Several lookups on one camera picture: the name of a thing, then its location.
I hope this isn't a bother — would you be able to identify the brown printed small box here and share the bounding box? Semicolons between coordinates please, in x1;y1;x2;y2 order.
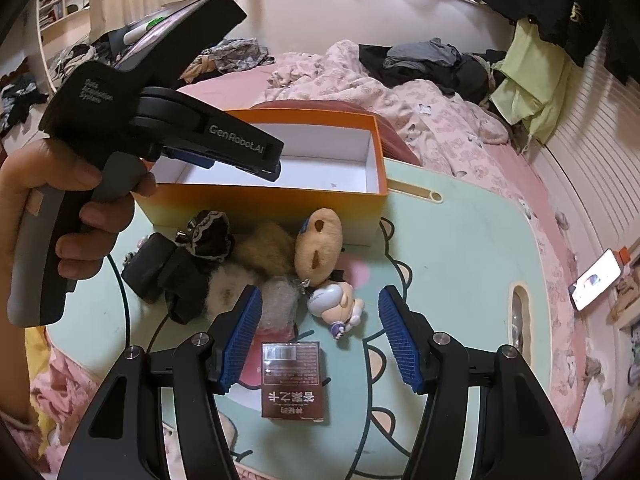
262;341;324;422

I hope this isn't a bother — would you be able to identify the person's left hand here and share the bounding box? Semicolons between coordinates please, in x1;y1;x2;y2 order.
1;140;134;339

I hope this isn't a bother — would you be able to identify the white grey fluffy pompom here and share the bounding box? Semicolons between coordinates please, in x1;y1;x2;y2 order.
205;262;262;322

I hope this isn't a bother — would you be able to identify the clear crinkled plastic bag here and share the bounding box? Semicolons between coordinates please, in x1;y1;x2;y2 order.
258;276;302;333

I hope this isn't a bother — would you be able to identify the mint green cartoon mat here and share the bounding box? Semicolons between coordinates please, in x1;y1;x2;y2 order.
44;157;554;480

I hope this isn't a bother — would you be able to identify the baby figure white cap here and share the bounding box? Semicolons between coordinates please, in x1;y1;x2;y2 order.
307;281;364;340

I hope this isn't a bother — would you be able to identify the patterned grey clothes pile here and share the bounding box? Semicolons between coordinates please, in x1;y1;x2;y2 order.
180;38;274;84

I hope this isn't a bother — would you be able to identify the black lace scrunchie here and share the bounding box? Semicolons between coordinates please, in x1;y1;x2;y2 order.
175;210;234;263

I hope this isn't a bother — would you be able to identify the tan fluffy pompom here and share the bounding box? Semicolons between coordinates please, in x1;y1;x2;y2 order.
233;222;295;278

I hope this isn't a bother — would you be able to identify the tan capybara plush toy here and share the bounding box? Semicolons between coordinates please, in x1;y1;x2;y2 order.
294;208;343;287

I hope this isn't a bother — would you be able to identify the smartphone with lit screen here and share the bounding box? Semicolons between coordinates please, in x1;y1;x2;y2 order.
568;248;623;311

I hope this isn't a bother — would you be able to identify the orange cardboard box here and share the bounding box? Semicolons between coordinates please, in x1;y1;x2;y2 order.
138;108;388;246

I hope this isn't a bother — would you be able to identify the pink patterned duvet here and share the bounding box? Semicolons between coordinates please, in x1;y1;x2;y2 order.
258;40;509;186

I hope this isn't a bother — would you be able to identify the dark clothes pile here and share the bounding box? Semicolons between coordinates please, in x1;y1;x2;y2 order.
358;38;506;105

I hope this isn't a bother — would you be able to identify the lime green cloth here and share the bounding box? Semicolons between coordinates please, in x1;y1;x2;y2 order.
490;18;574;144

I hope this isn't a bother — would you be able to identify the black cable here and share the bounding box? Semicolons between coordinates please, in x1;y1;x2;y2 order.
106;253;132;351

